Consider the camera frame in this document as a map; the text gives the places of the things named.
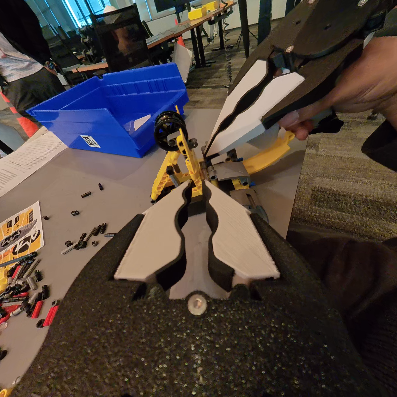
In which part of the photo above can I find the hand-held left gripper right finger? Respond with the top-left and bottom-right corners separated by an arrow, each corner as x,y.
203,180 -> 280,292

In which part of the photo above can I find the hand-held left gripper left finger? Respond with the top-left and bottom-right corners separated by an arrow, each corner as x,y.
114,180 -> 192,290

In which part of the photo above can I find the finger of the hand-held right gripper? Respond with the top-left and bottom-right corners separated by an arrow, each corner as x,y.
204,59 -> 271,155
207,72 -> 306,155

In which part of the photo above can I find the yellow toy brick vehicle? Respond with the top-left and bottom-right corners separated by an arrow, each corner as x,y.
150,105 -> 296,224

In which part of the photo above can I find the person's right hand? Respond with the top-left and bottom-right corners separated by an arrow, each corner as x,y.
279,35 -> 397,141

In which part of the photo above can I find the white foam board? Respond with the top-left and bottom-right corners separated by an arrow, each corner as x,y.
171,42 -> 193,84

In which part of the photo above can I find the orange traffic cone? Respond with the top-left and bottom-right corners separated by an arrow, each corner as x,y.
174,18 -> 187,47
0,91 -> 39,138

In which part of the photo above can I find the person's torso in dark sweater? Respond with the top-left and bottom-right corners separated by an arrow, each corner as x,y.
287,223 -> 397,397

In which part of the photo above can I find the pile of toy brick pieces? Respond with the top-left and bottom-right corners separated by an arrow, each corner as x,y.
0,223 -> 117,360

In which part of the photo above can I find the black mesh office chair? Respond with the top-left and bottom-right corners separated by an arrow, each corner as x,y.
91,2 -> 153,74

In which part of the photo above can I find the yellow sticker sheet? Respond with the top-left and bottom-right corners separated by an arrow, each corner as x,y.
0,201 -> 44,284

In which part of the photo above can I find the blue plastic storage bin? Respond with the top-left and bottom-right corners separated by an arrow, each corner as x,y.
26,62 -> 190,159

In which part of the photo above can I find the printed paper sheet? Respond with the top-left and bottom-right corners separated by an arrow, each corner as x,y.
0,132 -> 69,197

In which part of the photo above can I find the coiled black cable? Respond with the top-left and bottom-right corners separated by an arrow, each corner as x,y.
225,22 -> 234,90

